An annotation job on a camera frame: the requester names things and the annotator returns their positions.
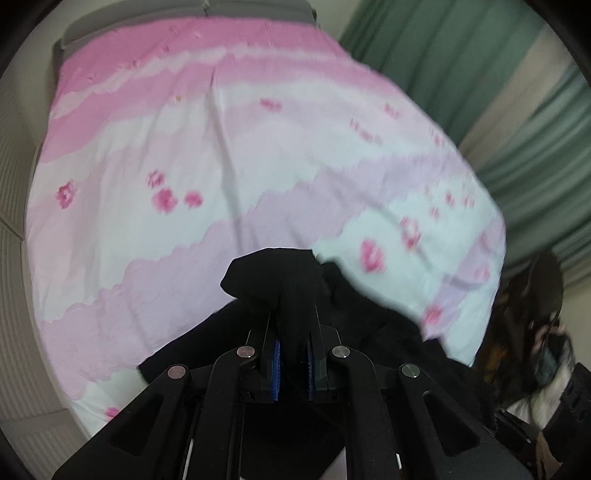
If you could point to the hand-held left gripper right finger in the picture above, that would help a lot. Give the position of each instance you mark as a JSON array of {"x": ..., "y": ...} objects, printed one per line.
[{"x": 310, "y": 369}]

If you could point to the pink floral blanket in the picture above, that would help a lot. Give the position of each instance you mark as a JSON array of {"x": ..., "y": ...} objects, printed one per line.
[{"x": 231, "y": 161}]

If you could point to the white louvered wardrobe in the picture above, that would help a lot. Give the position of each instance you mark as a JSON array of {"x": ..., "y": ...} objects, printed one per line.
[{"x": 18, "y": 277}]

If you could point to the beige curtain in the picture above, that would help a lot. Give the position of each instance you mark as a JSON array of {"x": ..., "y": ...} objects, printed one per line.
[{"x": 517, "y": 106}]

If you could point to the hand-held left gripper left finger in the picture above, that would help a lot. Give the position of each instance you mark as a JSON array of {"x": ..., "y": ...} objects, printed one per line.
[{"x": 276, "y": 369}]

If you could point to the person's body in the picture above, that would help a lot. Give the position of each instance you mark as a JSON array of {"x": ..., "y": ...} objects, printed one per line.
[{"x": 545, "y": 295}]

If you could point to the grey padded headboard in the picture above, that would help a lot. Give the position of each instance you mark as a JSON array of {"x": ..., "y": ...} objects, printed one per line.
[{"x": 138, "y": 18}]

